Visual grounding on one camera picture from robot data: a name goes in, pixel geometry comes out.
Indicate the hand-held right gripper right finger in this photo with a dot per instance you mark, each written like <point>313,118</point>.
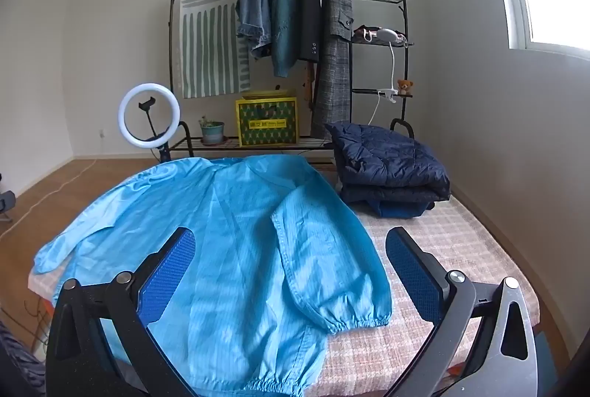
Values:
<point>412,275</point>

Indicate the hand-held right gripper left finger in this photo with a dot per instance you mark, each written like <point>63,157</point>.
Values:
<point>168,275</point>

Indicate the light blue pinstriped work coat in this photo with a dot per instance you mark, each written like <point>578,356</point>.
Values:
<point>239,240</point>

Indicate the black metal clothes rack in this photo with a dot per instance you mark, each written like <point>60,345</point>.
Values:
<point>362,91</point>

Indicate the checked beige tablecloth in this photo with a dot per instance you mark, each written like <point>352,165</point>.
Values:
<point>461,235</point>

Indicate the blue folded garment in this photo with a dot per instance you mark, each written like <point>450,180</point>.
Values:
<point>401,210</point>

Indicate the navy quilted jacket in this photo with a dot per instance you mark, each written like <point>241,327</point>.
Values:
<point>396,195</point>
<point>392,157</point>

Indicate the small teal plant pot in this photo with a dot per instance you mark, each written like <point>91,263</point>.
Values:
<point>212,133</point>

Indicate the black pleated garment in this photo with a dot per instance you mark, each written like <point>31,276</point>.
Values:
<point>16,360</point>

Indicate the grey metal stand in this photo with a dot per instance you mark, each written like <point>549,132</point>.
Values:
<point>7,200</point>

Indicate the yellow green patterned box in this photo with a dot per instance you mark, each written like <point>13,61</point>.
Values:
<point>267,120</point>

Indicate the small brown teddy bear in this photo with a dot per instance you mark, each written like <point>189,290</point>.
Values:
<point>404,87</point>

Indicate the grey plaid coat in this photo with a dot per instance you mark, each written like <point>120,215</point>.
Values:
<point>334,56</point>

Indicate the white clip lamp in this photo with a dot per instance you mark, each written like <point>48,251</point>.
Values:
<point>389,34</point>

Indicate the white green striped cloth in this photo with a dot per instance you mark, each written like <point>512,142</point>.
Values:
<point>207,33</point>

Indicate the teal knit sweater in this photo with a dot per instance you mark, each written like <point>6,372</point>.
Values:
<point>283,23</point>

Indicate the black blazer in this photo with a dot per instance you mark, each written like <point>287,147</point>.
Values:
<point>308,10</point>

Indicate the denim jacket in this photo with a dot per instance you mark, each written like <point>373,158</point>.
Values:
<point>253,0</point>

